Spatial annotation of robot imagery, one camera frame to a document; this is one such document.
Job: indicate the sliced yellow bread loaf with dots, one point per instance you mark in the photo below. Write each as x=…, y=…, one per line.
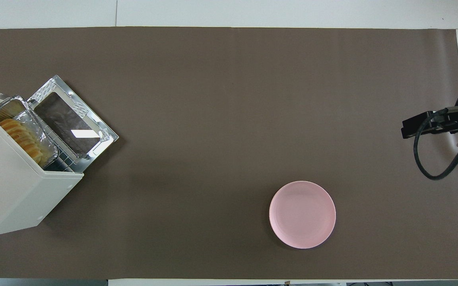
x=22, y=137

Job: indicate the cream toaster oven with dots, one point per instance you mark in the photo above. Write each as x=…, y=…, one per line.
x=10, y=194

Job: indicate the pink round plate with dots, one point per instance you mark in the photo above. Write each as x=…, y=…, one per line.
x=302, y=214

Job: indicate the silver foil tray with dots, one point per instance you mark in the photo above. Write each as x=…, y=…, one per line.
x=42, y=135

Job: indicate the brown table mat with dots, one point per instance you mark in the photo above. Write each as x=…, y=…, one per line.
x=213, y=139

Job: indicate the metal oven rack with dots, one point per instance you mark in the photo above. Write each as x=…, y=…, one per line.
x=68, y=161

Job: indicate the glass oven door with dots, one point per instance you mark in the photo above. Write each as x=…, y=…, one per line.
x=94, y=119

